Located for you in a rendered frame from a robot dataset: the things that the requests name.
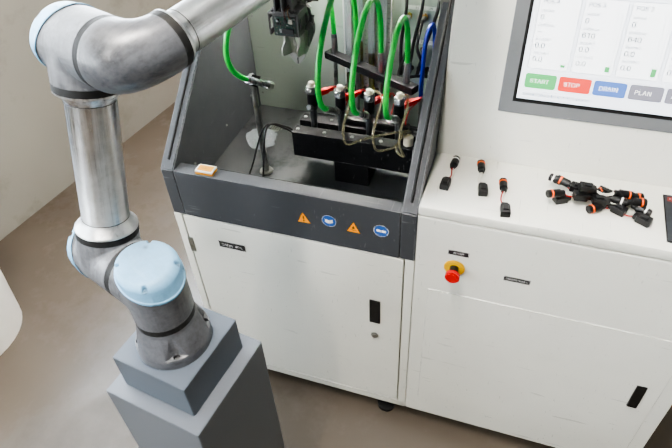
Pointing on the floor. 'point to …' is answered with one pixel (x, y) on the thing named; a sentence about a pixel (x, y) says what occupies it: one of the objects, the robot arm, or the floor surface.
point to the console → (537, 253)
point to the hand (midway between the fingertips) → (299, 56)
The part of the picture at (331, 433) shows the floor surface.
